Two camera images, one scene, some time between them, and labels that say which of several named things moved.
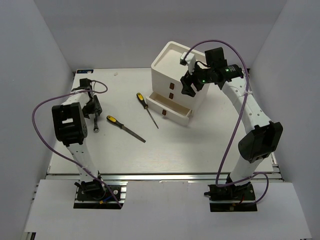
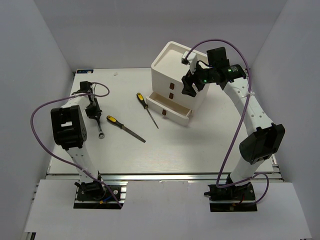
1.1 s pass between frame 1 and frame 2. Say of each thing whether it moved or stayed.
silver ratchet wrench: moved
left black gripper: stayed
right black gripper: stayed
